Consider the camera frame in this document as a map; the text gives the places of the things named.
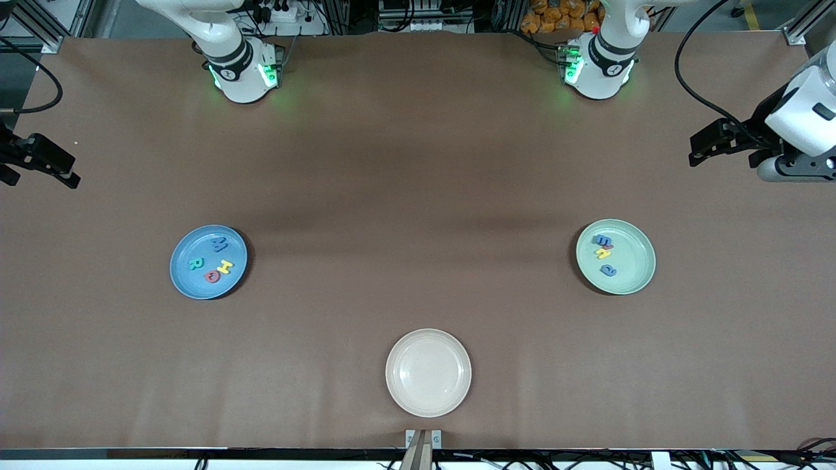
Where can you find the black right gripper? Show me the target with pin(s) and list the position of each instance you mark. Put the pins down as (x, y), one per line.
(14, 153)

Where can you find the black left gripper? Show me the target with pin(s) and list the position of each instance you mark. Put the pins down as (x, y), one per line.
(761, 123)

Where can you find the blue foam lowercase m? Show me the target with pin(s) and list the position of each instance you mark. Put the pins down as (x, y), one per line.
(601, 240)

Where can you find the yellow foam letter n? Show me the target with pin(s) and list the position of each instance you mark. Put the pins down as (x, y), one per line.
(604, 253)

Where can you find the blue foam letter a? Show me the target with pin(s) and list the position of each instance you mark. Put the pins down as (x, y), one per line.
(609, 269)

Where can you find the green foam letter R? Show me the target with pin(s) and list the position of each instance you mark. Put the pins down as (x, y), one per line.
(196, 264)

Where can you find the blue foam uppercase M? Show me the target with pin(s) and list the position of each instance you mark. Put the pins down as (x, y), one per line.
(219, 244)

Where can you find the pink foam letter Q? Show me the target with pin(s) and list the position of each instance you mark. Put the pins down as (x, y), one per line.
(208, 277)

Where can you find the yellow foam letter H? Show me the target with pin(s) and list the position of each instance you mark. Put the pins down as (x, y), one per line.
(225, 266)

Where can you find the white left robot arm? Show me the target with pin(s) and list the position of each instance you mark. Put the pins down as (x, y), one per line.
(604, 78)

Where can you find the green plate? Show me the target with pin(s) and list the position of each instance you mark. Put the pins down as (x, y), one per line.
(633, 261)

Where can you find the blue plate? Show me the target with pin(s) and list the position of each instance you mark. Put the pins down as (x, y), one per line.
(196, 284)

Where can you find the beige plate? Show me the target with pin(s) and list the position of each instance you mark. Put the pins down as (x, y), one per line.
(428, 372)

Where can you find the orange bagged items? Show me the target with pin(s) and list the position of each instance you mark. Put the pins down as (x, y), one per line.
(555, 16)

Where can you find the white power strip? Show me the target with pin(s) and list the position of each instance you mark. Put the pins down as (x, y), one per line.
(281, 12)

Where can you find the grey metal rack device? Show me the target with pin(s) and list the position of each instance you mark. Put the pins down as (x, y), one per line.
(424, 13)

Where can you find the white paper tag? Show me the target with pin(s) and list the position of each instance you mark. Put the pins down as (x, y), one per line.
(661, 461)

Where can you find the table cover mat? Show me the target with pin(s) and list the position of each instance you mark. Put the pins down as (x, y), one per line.
(418, 294)

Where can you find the aluminium frame post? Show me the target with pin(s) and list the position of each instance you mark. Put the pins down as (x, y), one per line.
(800, 32)
(39, 29)

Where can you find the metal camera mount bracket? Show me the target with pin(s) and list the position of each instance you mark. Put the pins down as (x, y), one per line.
(423, 450)

